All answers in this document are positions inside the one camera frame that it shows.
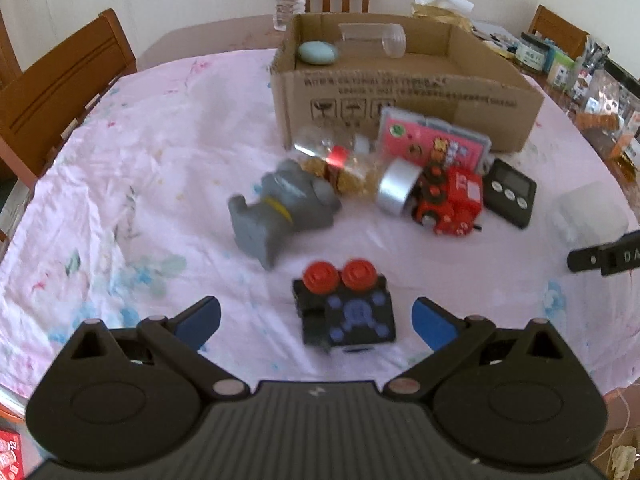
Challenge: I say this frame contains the pile of papers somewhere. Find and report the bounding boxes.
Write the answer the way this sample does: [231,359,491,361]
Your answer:
[472,20,522,57]

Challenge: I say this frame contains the white translucent plastic box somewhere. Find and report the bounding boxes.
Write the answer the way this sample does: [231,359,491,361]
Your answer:
[545,181,630,249]

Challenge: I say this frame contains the red printed packet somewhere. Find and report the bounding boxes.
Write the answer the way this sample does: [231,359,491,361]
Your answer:
[0,430,24,480]

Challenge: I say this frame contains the empty clear plastic jar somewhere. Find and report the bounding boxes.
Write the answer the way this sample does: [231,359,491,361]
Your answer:
[337,22,407,59]

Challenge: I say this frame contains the pink card case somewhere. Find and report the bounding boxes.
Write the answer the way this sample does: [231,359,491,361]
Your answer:
[375,107,494,174]

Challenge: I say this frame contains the black digital timer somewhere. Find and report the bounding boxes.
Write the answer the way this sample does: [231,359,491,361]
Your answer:
[482,158,539,229]

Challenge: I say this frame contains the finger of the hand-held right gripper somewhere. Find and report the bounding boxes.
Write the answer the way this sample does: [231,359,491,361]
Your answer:
[567,245,604,275]

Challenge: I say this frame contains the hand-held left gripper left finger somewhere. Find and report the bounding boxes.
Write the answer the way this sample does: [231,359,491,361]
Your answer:
[65,296,248,402]

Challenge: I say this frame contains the pink floral tablecloth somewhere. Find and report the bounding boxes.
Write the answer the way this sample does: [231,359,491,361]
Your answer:
[0,47,640,402]

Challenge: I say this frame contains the crumpled beige paper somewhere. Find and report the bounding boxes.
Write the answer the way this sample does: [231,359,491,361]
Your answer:
[611,444,640,480]

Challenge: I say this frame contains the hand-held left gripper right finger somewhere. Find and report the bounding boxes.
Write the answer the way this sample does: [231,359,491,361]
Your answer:
[382,296,571,402]

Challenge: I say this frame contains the clear jar of gold candies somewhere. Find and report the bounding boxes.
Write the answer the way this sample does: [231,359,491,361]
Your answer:
[292,127,387,199]

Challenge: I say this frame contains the glass jar with dark lid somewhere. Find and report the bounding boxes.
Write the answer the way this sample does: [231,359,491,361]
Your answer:
[515,32,551,74]

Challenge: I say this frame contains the black toy with red knobs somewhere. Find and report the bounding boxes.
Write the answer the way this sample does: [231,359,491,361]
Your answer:
[292,258,399,354]

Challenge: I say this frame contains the silver tape roll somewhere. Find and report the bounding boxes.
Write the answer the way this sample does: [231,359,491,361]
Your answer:
[377,160,426,219]

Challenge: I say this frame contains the gold snack packet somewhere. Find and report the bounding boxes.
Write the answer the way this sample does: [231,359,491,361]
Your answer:
[410,2,477,27]

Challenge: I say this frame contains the red fire truck toy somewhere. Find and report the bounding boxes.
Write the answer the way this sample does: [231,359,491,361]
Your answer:
[411,157,486,237]

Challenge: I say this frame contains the brown cardboard box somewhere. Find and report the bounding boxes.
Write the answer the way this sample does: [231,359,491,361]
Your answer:
[270,12,546,154]

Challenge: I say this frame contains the clear glass container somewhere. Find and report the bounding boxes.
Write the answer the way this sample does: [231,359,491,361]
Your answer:
[582,67,640,128]

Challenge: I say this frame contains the green and white carton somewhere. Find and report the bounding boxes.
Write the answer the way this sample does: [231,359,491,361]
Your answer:
[545,47,577,92]

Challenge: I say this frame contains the teal oval soap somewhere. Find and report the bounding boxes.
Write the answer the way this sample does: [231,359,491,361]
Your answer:
[297,40,339,66]

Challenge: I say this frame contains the grey elephant toy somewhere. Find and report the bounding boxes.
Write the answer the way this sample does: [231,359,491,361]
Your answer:
[227,157,344,271]

